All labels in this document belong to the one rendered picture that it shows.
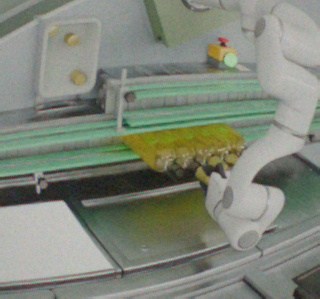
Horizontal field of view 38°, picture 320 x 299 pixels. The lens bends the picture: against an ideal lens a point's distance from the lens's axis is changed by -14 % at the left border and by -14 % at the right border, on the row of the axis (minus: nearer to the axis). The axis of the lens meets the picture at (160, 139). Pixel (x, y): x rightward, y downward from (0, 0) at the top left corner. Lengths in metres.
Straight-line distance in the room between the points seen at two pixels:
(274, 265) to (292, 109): 0.47
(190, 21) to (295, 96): 0.65
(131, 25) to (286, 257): 0.83
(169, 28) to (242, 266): 0.73
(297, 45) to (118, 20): 0.66
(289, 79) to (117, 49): 0.72
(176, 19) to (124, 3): 0.17
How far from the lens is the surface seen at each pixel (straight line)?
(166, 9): 1.47
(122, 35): 1.51
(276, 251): 1.29
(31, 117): 1.39
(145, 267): 1.14
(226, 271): 1.19
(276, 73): 0.93
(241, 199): 0.98
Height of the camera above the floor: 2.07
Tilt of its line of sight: 51 degrees down
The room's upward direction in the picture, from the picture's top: 129 degrees clockwise
